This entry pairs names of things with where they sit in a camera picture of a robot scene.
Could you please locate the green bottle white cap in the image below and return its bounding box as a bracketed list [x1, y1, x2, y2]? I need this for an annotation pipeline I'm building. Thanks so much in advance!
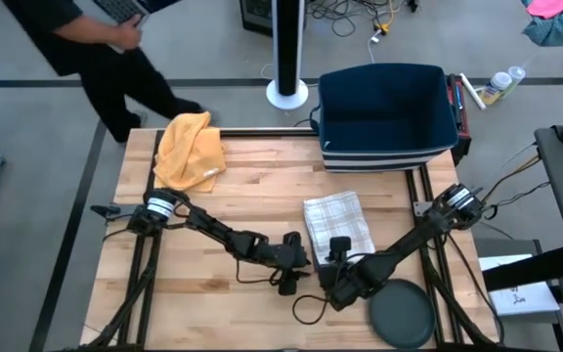
[503, 66, 527, 99]

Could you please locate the white paper box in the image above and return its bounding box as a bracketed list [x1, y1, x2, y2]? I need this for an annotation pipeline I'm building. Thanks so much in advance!
[478, 252, 562, 318]

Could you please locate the white tube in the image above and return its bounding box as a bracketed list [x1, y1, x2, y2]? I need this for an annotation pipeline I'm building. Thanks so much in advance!
[458, 72, 487, 111]

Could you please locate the red black tool case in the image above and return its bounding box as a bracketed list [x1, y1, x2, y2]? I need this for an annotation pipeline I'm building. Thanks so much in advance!
[445, 72, 472, 165]

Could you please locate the navy white striped fabric bin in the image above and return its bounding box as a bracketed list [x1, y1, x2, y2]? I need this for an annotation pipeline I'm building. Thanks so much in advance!
[310, 62, 460, 173]

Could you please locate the black aluminium crossbar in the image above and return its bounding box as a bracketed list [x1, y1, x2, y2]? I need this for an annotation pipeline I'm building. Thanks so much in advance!
[156, 126, 320, 139]

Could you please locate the white towel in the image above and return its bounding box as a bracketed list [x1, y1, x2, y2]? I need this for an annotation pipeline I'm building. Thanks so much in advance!
[303, 190, 377, 269]

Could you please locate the dark green round plate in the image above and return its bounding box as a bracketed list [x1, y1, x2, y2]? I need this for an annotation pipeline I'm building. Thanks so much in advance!
[368, 278, 437, 350]

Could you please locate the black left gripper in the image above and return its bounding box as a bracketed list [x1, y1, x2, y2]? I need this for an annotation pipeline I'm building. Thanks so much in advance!
[271, 232, 313, 280]

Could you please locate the open laptop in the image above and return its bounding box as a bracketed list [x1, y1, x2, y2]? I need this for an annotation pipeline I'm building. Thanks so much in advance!
[93, 0, 181, 28]

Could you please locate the yellow label bottle white cap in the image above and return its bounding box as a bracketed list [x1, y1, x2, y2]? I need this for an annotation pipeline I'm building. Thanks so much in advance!
[479, 71, 513, 107]

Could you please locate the orange towel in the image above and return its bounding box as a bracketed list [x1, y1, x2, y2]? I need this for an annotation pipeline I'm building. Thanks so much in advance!
[152, 110, 228, 193]

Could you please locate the orange cable plug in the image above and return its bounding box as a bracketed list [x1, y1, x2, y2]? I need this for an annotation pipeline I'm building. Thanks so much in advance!
[372, 12, 396, 36]

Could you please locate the white power cable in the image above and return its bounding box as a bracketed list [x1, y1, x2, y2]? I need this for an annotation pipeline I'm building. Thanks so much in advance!
[367, 28, 385, 65]

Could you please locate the silver black tower fan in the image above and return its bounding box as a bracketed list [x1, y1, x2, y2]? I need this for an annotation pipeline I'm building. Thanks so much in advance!
[265, 0, 310, 111]

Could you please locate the black diagonal bar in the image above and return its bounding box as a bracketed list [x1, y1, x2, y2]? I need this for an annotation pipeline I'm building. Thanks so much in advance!
[481, 243, 563, 293]

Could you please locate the pink cloth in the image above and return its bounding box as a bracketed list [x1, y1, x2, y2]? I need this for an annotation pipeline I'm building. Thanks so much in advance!
[527, 0, 563, 20]

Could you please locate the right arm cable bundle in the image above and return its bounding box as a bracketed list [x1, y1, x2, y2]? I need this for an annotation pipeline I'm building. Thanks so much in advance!
[476, 141, 552, 221]

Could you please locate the black left camera cable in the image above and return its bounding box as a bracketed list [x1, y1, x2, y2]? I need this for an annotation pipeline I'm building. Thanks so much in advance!
[235, 260, 282, 286]

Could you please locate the black camera cable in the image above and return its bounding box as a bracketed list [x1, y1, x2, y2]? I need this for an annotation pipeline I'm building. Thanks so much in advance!
[235, 260, 282, 286]
[291, 292, 332, 327]

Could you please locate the person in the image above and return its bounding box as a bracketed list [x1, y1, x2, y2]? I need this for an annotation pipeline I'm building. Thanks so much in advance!
[0, 0, 205, 144]

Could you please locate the black right camera cable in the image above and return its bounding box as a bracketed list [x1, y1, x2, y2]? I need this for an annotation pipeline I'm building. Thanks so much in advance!
[291, 292, 332, 327]

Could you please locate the person's hand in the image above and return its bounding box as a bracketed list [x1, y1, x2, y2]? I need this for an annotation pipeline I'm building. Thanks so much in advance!
[113, 19, 144, 52]

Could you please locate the black cable tangle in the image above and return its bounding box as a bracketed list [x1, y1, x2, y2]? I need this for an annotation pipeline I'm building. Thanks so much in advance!
[305, 0, 422, 39]

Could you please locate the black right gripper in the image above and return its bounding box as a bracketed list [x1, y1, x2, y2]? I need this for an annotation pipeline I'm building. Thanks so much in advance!
[318, 236, 375, 312]

